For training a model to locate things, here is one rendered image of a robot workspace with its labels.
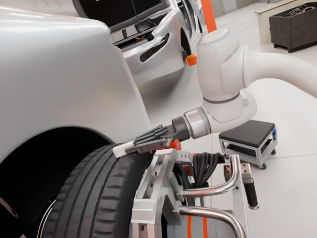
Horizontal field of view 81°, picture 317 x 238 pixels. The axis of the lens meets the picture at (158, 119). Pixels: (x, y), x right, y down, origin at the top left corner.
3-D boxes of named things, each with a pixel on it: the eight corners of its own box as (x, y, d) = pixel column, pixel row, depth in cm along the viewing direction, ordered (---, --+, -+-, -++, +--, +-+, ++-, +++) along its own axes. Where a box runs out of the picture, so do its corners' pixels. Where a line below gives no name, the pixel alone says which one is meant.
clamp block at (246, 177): (225, 174, 73) (222, 164, 71) (251, 172, 69) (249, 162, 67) (226, 184, 69) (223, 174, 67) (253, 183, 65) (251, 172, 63)
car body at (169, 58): (158, 48, 751) (143, 4, 684) (204, 31, 676) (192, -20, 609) (89, 104, 348) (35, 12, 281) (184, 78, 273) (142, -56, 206)
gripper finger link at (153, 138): (171, 139, 58) (172, 140, 57) (137, 151, 58) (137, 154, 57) (167, 128, 57) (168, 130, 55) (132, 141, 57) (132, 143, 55)
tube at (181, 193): (186, 163, 74) (178, 142, 70) (238, 159, 67) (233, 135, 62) (179, 202, 60) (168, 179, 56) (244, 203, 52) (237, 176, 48)
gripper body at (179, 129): (194, 143, 55) (164, 153, 55) (186, 131, 63) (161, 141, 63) (187, 120, 53) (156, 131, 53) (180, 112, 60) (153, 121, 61)
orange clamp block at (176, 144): (163, 152, 74) (160, 129, 75) (182, 149, 71) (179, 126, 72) (156, 154, 67) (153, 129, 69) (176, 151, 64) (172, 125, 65)
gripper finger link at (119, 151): (137, 149, 58) (137, 150, 58) (116, 157, 58) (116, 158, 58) (134, 141, 57) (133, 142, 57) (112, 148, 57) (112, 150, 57)
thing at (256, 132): (223, 159, 204) (216, 134, 190) (240, 140, 220) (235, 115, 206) (263, 174, 171) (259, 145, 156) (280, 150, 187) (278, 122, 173)
